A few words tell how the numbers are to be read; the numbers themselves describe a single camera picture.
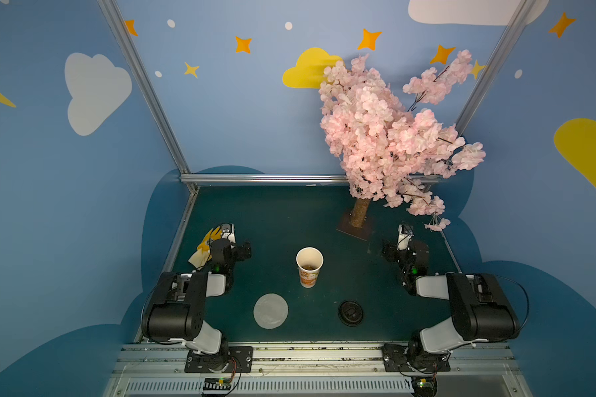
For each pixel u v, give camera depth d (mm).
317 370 734
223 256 721
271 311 841
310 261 826
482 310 459
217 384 730
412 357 683
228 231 815
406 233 818
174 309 453
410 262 738
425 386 733
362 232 1052
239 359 735
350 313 821
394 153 660
